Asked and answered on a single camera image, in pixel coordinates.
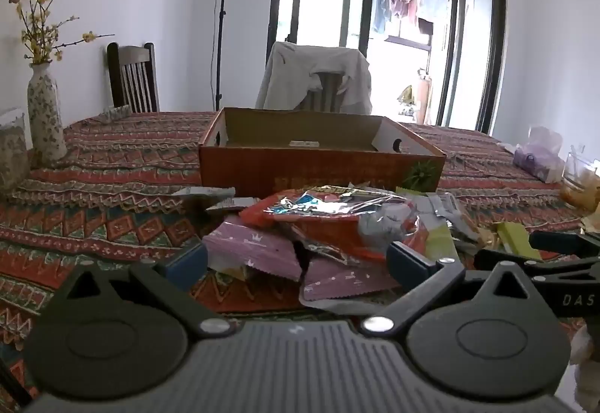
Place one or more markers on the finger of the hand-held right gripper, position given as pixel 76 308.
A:
pixel 490 259
pixel 562 240

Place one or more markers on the small patterned bundle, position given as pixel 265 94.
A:
pixel 116 112

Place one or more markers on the silver grey snack packet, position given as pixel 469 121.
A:
pixel 445 211

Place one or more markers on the glass jar with yellow contents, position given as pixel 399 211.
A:
pixel 579 188

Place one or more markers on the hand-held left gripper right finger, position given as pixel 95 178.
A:
pixel 407 262

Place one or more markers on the dark wooden chair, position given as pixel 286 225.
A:
pixel 115 75

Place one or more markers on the orange cardboard box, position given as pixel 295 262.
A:
pixel 300 169

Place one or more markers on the yellow-green snack packet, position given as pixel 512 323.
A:
pixel 515 239

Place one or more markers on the black light stand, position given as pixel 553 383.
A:
pixel 221 19

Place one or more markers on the pink snack packet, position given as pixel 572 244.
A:
pixel 342 282
pixel 253 244

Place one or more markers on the jacket-covered wooden chair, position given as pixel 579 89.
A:
pixel 323 92

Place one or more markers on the purple tissue pack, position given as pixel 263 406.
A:
pixel 536 160

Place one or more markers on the light green snack packet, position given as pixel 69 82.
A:
pixel 440 244

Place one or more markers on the floral ceramic vase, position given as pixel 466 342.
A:
pixel 46 118

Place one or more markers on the orange cylinder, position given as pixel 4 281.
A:
pixel 425 97

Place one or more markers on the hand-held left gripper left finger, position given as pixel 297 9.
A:
pixel 187 260

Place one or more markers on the yellow flower branches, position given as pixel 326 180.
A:
pixel 40 33

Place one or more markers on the yellow bag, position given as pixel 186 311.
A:
pixel 406 95

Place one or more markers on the black sliding door frame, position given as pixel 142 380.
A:
pixel 457 43

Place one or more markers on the pale grey jacket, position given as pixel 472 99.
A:
pixel 286 75

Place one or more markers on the clear storage jar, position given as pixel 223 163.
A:
pixel 11 150

